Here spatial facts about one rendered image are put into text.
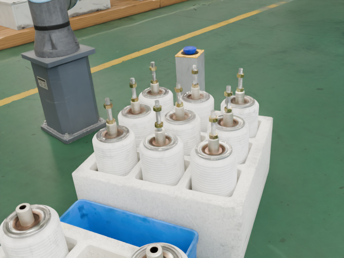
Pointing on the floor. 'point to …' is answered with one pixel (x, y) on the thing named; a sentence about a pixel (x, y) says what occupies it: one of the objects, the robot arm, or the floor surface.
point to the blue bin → (129, 226)
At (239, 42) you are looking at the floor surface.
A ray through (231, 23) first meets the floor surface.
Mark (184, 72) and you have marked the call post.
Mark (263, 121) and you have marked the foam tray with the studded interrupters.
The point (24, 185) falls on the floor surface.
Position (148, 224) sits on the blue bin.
